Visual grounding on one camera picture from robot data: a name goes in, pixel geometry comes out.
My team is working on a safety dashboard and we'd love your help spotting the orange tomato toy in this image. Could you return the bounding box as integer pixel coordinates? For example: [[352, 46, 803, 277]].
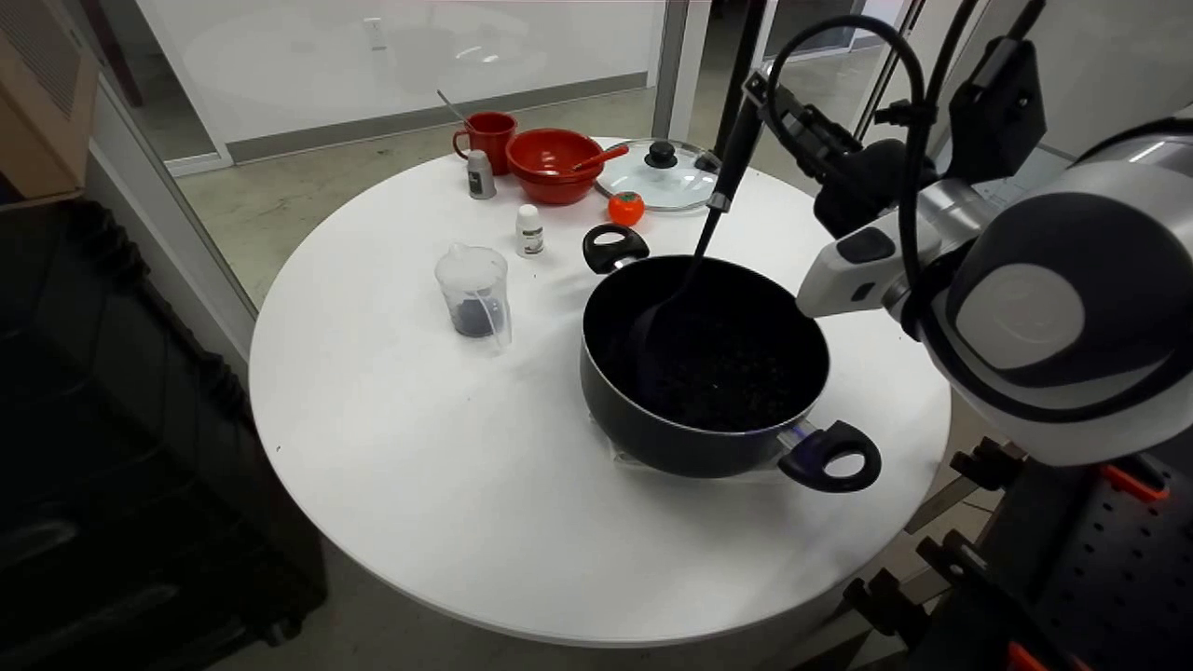
[[608, 191, 645, 228]]

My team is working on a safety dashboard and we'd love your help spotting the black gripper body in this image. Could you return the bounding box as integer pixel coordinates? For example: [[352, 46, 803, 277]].
[[745, 76, 910, 238]]

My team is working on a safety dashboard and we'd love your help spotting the black dishing spoon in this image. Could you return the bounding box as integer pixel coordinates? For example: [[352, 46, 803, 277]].
[[627, 97, 763, 412]]

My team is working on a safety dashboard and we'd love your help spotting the clear plastic cup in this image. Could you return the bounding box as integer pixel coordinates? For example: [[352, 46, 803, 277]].
[[436, 246, 511, 339]]

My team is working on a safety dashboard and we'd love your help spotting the red cup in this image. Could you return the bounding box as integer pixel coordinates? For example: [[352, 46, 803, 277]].
[[452, 112, 519, 174]]

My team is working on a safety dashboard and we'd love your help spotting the small white bottle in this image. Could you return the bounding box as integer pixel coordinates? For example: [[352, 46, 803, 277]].
[[513, 206, 543, 254]]

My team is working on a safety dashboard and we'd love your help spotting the grey salt shaker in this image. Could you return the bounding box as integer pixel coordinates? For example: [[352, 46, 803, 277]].
[[465, 149, 496, 202]]

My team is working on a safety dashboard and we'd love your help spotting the black cooking pot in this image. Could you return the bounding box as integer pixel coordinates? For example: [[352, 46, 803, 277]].
[[580, 223, 883, 493]]

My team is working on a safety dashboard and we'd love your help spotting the cardboard box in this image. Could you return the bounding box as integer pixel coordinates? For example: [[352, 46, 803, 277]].
[[0, 28, 98, 206]]

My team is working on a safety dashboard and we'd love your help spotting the red bowl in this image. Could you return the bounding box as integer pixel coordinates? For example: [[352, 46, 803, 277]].
[[508, 125, 601, 206]]

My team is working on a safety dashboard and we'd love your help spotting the red spoon in bowl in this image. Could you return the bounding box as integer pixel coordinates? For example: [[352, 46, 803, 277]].
[[567, 143, 631, 171]]

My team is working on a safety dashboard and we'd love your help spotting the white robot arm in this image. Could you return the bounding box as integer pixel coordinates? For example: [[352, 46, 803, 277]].
[[799, 114, 1193, 464]]

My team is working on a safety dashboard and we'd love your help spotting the glass pot lid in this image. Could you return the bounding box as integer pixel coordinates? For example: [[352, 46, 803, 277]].
[[601, 138, 721, 211]]

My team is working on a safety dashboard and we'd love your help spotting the black camera stand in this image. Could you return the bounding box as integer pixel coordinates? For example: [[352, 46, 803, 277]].
[[695, 0, 768, 174]]

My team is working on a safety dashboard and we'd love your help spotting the white round table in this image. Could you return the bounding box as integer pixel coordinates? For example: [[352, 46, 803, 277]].
[[248, 158, 951, 650]]

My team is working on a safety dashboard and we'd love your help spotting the black mounting table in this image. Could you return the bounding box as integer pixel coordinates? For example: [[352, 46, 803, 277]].
[[845, 438, 1193, 671]]

